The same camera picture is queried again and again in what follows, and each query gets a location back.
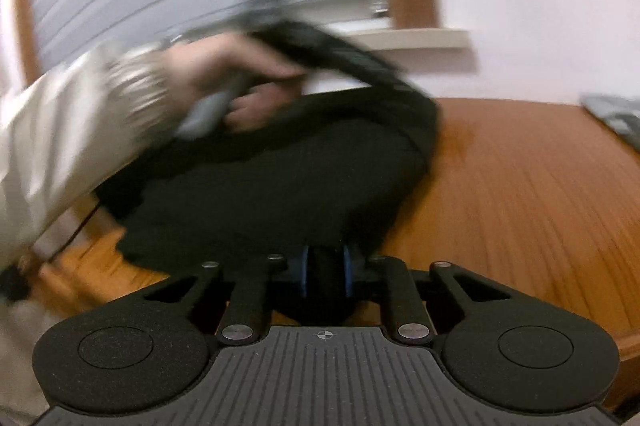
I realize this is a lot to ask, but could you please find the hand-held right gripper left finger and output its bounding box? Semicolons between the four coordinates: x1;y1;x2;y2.
142;246;312;347

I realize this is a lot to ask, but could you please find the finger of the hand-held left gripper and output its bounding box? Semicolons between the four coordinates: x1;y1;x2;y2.
287;20;437;108

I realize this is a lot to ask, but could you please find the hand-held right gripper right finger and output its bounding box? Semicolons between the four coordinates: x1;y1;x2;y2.
342;246;511;347

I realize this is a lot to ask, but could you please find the black garment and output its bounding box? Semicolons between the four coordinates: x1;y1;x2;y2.
95;89;441;322

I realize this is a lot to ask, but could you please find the person's left forearm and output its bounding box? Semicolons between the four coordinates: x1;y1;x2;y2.
0;41;172;268

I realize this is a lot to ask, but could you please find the person's left hand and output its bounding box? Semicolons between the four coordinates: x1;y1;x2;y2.
161;31;308;130

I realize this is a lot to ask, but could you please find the white window sill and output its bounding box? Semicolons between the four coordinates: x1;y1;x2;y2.
345;28;473;53

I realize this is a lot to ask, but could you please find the grey printed t-shirt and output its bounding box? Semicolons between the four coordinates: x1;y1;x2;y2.
580;93;640;139

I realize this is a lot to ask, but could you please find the black cable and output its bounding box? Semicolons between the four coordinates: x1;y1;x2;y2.
47;200;102;265

